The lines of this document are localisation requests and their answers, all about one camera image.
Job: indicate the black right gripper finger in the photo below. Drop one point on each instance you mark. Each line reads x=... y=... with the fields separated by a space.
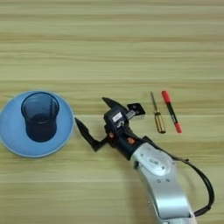
x=87 y=134
x=112 y=103

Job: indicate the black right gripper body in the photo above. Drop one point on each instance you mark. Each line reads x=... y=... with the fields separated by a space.
x=125 y=145

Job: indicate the small black and white block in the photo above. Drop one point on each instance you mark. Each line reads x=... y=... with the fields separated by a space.
x=137 y=108

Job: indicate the black mesh pen cup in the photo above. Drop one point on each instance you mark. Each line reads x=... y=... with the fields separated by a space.
x=40 y=122

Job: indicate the red and black marker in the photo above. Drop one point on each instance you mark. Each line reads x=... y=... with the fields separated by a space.
x=171 y=110

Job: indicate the blue round plate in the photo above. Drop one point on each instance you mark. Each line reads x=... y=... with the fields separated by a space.
x=11 y=131

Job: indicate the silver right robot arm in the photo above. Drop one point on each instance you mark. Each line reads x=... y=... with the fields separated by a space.
x=163 y=180

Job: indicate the black box with white label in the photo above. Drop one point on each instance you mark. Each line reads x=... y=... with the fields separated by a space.
x=116 y=118

